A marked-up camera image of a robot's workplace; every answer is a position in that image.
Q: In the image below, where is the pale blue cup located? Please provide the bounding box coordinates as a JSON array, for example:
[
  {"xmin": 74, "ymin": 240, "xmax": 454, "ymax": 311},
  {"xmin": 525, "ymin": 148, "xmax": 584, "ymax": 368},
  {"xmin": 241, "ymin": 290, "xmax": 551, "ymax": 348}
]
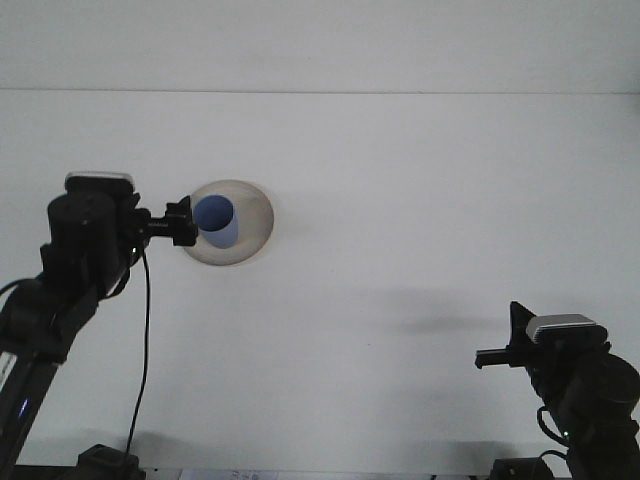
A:
[{"xmin": 193, "ymin": 194, "xmax": 240, "ymax": 250}]

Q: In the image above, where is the pale round plate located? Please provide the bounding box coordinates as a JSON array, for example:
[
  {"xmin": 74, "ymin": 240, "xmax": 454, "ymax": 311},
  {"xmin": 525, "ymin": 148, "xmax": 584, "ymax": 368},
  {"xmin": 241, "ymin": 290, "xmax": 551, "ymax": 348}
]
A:
[{"xmin": 184, "ymin": 178, "xmax": 275, "ymax": 267}]

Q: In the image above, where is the white printed paper sheet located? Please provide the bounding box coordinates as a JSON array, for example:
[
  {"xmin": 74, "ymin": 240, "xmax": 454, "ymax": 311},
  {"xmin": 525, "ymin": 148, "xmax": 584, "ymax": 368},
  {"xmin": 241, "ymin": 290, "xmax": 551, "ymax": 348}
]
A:
[{"xmin": 177, "ymin": 467, "xmax": 281, "ymax": 480}]

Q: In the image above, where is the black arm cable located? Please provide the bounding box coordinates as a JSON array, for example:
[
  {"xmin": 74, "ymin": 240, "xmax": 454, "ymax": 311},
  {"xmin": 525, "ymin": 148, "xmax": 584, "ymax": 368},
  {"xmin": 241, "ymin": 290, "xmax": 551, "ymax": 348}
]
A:
[
  {"xmin": 536, "ymin": 405, "xmax": 572, "ymax": 446},
  {"xmin": 124, "ymin": 244, "xmax": 151, "ymax": 454}
]

